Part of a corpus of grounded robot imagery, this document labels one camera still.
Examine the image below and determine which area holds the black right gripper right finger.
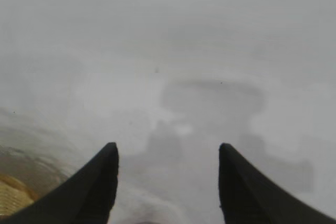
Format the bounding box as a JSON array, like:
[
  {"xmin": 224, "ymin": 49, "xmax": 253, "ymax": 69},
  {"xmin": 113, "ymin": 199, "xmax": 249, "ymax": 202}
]
[{"xmin": 218, "ymin": 142, "xmax": 336, "ymax": 224}]

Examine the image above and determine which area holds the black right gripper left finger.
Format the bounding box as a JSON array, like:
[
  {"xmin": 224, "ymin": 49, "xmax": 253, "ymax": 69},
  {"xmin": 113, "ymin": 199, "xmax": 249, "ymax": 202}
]
[{"xmin": 0, "ymin": 142, "xmax": 120, "ymax": 224}]

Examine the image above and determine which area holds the yellow orange woven basket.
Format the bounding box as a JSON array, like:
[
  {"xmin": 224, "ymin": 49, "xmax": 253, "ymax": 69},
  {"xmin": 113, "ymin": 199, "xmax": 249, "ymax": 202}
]
[{"xmin": 0, "ymin": 140, "xmax": 73, "ymax": 217}]

